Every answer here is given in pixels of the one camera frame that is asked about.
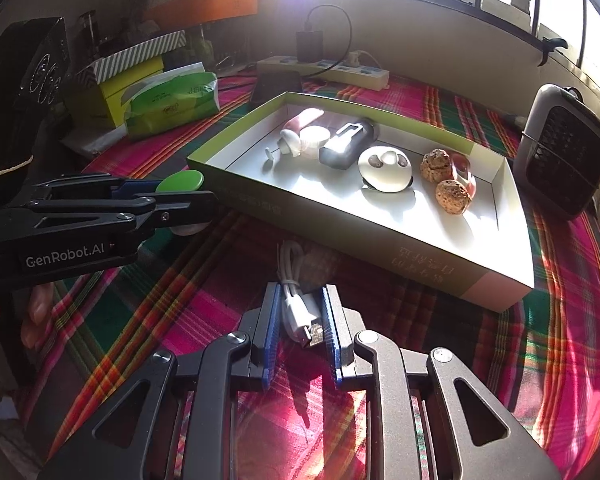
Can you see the black phone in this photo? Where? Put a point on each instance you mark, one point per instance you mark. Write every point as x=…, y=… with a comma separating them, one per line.
x=277, y=85

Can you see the round green lamp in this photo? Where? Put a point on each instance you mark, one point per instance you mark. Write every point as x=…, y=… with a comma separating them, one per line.
x=180, y=181

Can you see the green tissue pack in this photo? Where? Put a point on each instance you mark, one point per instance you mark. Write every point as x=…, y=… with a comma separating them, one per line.
x=175, y=105

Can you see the white black space heater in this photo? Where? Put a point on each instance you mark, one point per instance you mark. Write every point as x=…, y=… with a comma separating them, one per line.
x=560, y=160

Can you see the white plug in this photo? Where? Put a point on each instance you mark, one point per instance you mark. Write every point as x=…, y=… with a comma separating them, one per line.
x=517, y=120

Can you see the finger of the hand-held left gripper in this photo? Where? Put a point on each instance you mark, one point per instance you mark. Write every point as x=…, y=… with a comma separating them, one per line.
x=180, y=207
x=80, y=187

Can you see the small white lidded jar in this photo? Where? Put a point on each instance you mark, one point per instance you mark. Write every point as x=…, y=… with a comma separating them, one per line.
x=314, y=139

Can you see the black window hook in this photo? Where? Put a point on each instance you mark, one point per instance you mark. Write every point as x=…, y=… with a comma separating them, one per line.
x=550, y=46

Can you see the black charger plug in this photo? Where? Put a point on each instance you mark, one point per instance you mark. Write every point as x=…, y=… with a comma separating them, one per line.
x=310, y=46

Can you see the brown walnut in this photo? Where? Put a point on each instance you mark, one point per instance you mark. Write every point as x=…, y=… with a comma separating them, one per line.
x=452, y=197
x=434, y=165

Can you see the white power strip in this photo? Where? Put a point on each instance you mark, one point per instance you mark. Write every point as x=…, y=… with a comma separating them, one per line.
x=330, y=71

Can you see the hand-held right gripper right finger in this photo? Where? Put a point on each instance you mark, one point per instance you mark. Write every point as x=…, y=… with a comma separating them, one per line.
x=330, y=325

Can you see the white mushroom-shaped light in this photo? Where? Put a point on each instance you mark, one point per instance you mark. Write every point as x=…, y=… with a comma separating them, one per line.
x=289, y=141

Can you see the striped grey white box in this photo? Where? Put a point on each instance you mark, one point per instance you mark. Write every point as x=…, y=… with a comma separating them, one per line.
x=135, y=52

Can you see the orange tray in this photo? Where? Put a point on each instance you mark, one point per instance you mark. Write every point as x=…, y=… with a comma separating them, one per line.
x=210, y=2

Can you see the yellow box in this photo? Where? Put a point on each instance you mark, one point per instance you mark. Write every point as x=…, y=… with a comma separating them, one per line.
x=110, y=100

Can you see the person's left hand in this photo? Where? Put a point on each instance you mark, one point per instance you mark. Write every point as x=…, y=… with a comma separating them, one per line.
x=37, y=310

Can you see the black rectangular device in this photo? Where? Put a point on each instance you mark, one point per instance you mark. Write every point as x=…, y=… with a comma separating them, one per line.
x=345, y=152

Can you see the pink oblong case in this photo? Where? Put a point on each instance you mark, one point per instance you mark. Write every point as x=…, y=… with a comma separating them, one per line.
x=305, y=119

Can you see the white oval device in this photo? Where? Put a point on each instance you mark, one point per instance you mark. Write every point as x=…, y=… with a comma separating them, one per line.
x=385, y=175

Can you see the pink green plaid cloth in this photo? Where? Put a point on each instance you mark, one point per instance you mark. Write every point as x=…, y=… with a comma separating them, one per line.
x=555, y=335

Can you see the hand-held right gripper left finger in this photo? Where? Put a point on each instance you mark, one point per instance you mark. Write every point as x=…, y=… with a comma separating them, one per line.
x=272, y=320

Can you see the shallow green cardboard box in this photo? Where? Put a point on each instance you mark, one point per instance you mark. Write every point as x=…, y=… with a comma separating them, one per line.
x=430, y=230

